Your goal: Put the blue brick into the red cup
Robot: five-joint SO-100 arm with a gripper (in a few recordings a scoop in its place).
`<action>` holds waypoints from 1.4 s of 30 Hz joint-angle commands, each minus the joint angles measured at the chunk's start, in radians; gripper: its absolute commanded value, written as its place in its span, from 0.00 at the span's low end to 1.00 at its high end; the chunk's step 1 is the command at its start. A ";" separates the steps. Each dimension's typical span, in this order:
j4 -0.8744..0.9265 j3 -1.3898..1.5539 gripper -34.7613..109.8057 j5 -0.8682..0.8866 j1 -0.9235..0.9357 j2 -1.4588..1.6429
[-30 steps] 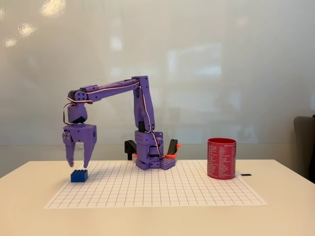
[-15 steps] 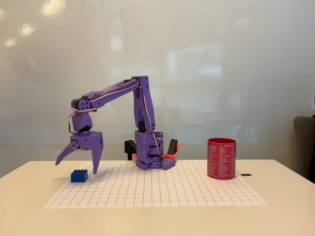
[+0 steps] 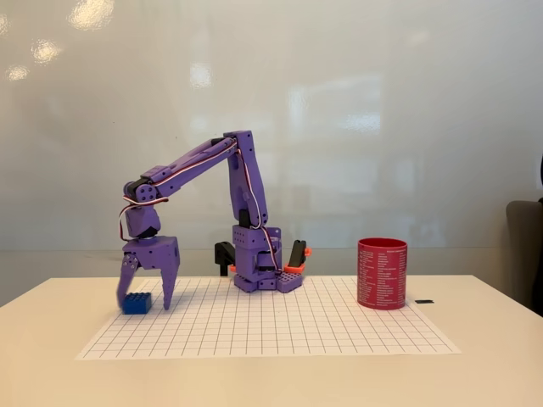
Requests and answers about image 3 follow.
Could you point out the purple gripper black servo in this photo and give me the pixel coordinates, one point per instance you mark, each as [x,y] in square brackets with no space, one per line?
[153,253]

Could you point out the blue toy brick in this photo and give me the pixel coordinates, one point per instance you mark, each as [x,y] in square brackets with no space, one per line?
[138,304]

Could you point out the purple robot arm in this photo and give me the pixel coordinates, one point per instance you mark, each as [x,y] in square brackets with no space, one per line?
[246,182]

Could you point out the red cup with white text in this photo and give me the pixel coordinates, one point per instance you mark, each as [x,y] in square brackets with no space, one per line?
[382,273]

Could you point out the black clamp with orange foot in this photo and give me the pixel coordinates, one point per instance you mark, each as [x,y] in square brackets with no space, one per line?
[224,254]

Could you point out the white grid paper sheet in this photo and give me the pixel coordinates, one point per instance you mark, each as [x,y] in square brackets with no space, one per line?
[271,326]

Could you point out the black clamp with orange knob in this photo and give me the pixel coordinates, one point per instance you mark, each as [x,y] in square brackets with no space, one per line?
[299,254]

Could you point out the small black flat piece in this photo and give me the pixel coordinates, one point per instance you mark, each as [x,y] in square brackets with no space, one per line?
[424,301]

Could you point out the dark grey chair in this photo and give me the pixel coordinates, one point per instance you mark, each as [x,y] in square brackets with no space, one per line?
[526,254]

